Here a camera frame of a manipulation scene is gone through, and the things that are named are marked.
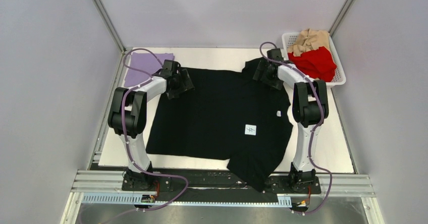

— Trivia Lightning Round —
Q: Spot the black t shirt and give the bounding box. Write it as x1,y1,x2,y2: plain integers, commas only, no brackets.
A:
146,58,293,192

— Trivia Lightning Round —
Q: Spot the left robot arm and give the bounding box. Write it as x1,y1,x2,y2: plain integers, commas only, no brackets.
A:
108,60,194,191

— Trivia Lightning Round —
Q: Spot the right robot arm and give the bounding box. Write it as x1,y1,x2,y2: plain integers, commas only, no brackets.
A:
253,48,329,193

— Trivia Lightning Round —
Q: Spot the folded purple t shirt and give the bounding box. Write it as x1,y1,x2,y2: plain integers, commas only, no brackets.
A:
124,52,175,87

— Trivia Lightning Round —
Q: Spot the white plastic basket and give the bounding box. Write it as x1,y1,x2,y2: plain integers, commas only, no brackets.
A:
281,31,347,89

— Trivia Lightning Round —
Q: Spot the red t shirt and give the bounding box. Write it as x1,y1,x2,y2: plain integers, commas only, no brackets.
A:
288,47,337,82

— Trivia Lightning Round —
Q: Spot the beige t shirt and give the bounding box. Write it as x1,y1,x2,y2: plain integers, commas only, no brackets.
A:
287,29,330,57

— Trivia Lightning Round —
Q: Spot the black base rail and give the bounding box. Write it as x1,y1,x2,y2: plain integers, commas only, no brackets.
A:
126,170,322,201

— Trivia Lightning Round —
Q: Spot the left aluminium frame post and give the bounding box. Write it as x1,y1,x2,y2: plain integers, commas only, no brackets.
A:
92,0,126,53

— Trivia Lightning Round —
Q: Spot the aluminium frame post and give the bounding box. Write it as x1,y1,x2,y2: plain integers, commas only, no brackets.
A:
329,0,355,37
92,0,126,53

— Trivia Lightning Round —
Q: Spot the white slotted cable duct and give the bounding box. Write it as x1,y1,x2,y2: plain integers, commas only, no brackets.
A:
81,193,292,208

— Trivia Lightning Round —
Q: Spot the right aluminium frame post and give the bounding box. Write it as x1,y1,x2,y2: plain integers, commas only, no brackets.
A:
329,0,355,37

